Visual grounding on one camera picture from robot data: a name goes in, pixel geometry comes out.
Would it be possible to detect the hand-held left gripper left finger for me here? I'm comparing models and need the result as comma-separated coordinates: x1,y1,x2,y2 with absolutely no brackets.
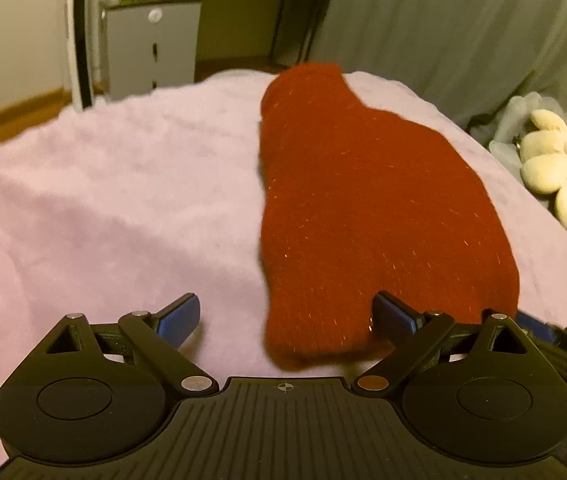
46,293,219,396

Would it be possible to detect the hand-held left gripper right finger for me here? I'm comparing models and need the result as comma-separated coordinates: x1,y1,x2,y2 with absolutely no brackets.
356,291,531,393

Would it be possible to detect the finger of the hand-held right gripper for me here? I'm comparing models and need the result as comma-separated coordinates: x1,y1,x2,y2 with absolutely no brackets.
516,310,567,350

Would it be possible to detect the red knit sweater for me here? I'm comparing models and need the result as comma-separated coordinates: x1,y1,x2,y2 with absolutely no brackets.
256,62,521,373

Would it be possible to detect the pink fleece blanket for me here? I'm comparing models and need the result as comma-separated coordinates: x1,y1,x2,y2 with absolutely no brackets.
0,70,567,480

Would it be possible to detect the cream plush toy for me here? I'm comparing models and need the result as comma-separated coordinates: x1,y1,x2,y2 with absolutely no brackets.
519,109,567,247

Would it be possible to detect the grey drawer cabinet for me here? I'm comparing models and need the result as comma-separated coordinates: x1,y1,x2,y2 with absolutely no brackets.
100,0,203,102

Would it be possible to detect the grey curtain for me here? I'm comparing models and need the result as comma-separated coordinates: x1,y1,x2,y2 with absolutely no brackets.
308,0,567,131

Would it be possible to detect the white framed standing mirror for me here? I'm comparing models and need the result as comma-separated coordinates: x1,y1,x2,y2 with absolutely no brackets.
65,0,98,112

